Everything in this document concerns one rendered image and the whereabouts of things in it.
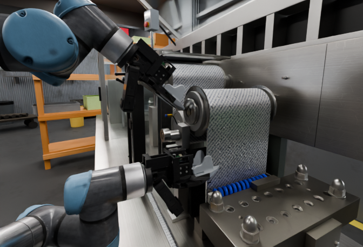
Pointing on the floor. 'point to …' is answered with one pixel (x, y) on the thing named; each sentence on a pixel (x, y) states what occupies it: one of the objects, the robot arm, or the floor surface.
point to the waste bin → (6, 108)
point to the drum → (76, 122)
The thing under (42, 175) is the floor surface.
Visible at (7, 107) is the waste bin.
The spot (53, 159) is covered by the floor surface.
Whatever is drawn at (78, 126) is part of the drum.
